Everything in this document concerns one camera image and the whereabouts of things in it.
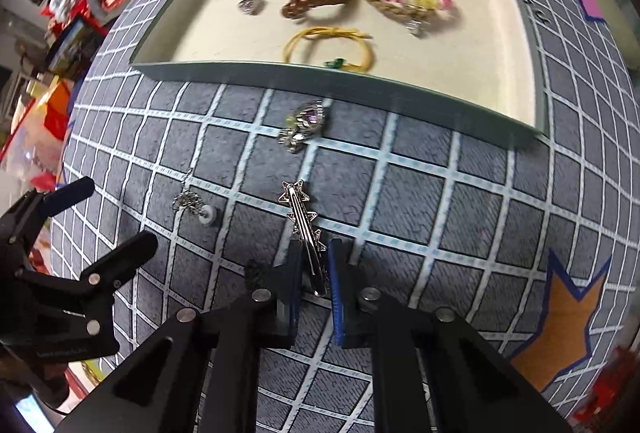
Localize silver star hair clip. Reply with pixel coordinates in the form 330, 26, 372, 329
278, 179, 326, 297

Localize yellow string bracelet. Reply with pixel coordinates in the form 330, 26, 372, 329
282, 25, 377, 76

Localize cream jewelry tray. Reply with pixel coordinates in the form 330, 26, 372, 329
130, 0, 544, 147

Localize clear plastic gift bags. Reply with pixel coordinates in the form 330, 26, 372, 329
1, 76, 74, 191

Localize dark landscape box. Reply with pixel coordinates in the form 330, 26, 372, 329
46, 16, 104, 82

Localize grey checked tablecloth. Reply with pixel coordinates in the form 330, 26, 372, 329
51, 0, 639, 415

